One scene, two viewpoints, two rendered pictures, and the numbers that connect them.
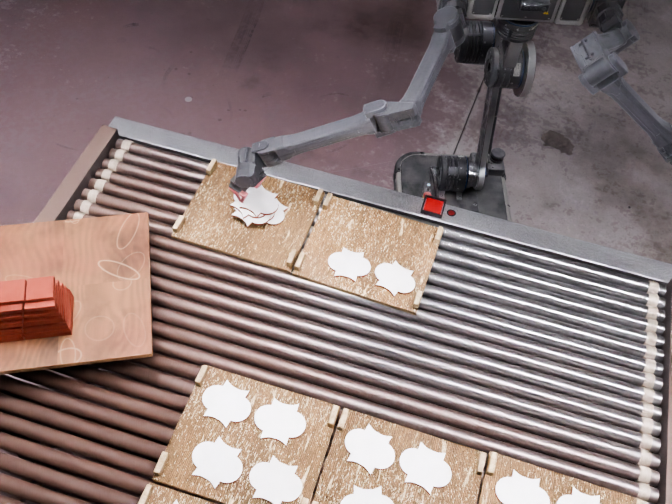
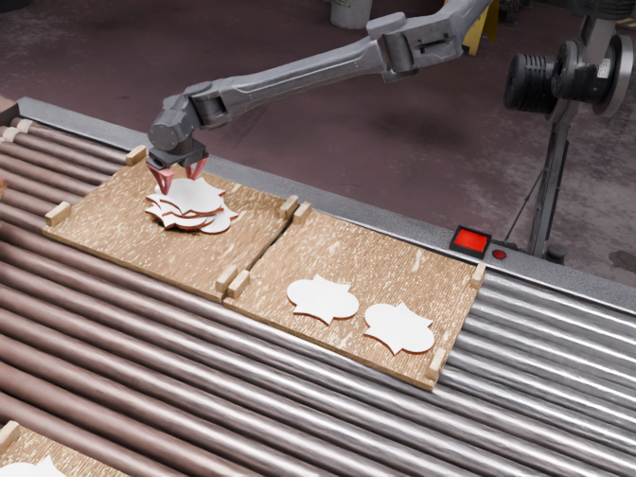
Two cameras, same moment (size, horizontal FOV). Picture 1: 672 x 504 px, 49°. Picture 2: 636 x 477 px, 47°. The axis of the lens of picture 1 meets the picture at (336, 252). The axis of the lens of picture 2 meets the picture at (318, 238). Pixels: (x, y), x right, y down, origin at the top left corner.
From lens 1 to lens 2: 1.05 m
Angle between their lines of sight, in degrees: 17
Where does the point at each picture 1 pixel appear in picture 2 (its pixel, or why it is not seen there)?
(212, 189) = (129, 182)
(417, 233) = (442, 271)
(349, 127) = (342, 56)
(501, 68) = (580, 63)
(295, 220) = (246, 232)
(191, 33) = not seen: hidden behind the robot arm
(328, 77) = (342, 167)
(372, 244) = (365, 277)
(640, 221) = not seen: outside the picture
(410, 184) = not seen: hidden behind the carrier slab
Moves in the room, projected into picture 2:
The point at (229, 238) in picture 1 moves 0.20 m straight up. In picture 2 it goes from (133, 243) to (126, 157)
